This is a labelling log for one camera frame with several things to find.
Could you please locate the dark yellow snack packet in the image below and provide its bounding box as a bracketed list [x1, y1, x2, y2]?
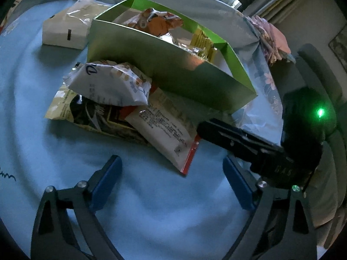
[44, 84, 148, 145]

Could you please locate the white tissue pack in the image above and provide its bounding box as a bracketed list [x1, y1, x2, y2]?
[41, 0, 116, 50]

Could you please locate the grey sofa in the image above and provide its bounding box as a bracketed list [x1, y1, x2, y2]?
[270, 43, 347, 251]

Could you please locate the framed wall picture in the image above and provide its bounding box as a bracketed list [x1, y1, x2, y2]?
[328, 29, 347, 72]

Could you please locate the pink floral cloth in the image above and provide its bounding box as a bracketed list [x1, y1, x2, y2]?
[248, 16, 293, 65]

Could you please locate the white blue printed snack packet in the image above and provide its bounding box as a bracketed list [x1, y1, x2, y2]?
[63, 61, 153, 107]

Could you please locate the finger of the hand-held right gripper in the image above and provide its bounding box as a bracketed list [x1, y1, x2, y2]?
[196, 117, 294, 166]

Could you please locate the orange snack packet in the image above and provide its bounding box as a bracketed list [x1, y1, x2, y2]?
[122, 8, 185, 38]

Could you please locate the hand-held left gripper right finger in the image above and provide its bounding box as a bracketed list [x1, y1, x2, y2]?
[222, 156, 318, 260]

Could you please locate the white red-edged snack packet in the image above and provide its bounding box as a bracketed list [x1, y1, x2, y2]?
[123, 88, 201, 175]

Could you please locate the light blue floral blanket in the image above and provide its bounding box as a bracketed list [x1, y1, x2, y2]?
[0, 0, 299, 260]

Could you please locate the clear crinkly snack packet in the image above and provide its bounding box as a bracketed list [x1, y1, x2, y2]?
[160, 31, 202, 55]

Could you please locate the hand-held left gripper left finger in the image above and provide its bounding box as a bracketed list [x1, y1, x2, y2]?
[30, 155, 123, 260]

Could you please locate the beige curtain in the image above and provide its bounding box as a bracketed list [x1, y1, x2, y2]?
[244, 0, 330, 26]

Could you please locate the green cardboard box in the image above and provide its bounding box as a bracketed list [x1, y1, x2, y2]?
[87, 0, 258, 114]

